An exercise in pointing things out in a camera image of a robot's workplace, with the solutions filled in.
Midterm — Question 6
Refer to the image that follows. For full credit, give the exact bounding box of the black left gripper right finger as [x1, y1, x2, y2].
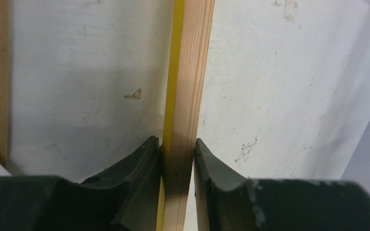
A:
[194, 139, 370, 231]

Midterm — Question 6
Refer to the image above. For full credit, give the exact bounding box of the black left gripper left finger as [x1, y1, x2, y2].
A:
[0, 136, 162, 231]

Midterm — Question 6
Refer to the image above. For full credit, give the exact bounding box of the yellow wooden picture frame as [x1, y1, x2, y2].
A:
[156, 0, 215, 231]

